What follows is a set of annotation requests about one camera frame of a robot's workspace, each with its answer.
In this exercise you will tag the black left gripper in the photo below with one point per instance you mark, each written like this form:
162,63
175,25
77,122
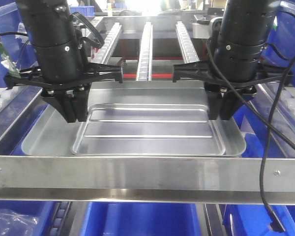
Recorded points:
71,109

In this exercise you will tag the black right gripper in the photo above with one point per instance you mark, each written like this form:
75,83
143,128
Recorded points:
228,83

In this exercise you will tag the silver metal tray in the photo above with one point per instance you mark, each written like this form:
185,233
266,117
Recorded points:
148,130

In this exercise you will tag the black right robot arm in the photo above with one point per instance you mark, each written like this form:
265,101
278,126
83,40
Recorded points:
243,31

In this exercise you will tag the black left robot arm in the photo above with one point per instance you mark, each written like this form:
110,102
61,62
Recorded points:
63,72

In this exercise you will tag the large silver base tray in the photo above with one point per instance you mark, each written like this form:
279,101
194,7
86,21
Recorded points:
52,136

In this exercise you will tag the white roller track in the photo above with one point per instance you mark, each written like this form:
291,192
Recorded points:
103,55
187,49

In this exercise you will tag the steel front crossbar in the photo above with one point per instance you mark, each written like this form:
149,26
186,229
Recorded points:
223,180

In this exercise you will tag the large blue plastic crate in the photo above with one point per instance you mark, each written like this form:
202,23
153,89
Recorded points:
283,37

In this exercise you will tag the blue bin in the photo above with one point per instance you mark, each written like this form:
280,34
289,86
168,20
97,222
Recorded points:
253,220
140,219
26,218

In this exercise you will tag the lower right blue bin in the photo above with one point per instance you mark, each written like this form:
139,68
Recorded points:
253,220

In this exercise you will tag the lower left blue bin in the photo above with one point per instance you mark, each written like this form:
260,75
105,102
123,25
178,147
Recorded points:
26,218

